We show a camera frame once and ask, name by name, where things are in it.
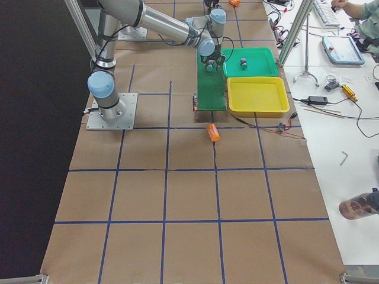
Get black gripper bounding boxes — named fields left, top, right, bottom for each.
left=200, top=52, right=226, bottom=71
left=204, top=0, right=220, bottom=8

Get green push button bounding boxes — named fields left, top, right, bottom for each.
left=240, top=57, right=248, bottom=70
left=204, top=60, right=217, bottom=72

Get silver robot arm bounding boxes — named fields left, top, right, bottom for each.
left=88, top=1, right=227, bottom=130

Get green conveyor belt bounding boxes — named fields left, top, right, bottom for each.
left=192, top=51, right=227, bottom=111

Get green plastic tray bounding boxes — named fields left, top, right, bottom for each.
left=221, top=47, right=279, bottom=78

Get yellow plastic tray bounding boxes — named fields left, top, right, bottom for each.
left=227, top=76, right=290, bottom=118

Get black power adapter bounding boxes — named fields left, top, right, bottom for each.
left=307, top=96, right=329, bottom=105

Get right teach pendant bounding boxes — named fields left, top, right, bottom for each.
left=322, top=35, right=365, bottom=66

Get seated person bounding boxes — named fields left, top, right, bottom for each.
left=331, top=0, right=378, bottom=58

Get silver hex key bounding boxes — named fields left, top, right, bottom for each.
left=340, top=151, right=349, bottom=166

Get brown drink bottle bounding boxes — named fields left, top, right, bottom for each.
left=339, top=188, right=378, bottom=220

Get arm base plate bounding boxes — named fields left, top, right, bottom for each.
left=86, top=92, right=138, bottom=131
left=118, top=26, right=147, bottom=41

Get aluminium frame post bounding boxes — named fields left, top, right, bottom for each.
left=277, top=0, right=313, bottom=67

